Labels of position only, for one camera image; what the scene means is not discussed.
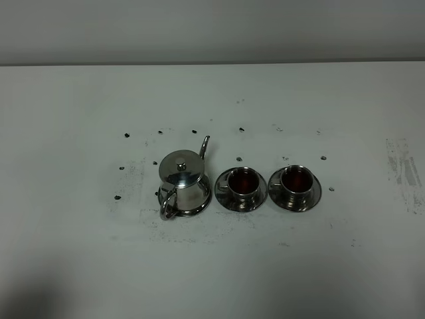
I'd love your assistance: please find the steel teacup near teapot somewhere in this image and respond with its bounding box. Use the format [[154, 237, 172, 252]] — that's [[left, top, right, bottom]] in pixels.
[[216, 167, 260, 196]]

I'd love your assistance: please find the steel saucer near teapot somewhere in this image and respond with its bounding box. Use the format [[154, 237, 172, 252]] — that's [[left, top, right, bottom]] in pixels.
[[214, 174, 268, 213]]

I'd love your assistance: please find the stainless steel teapot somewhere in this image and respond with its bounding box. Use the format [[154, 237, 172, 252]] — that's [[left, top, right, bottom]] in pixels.
[[157, 135, 212, 221]]

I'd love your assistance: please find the steel saucer far right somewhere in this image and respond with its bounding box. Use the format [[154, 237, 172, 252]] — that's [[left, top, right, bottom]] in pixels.
[[268, 174, 322, 213]]

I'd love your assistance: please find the steel teacup far right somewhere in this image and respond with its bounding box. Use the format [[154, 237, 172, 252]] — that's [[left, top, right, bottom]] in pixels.
[[270, 165, 313, 194]]

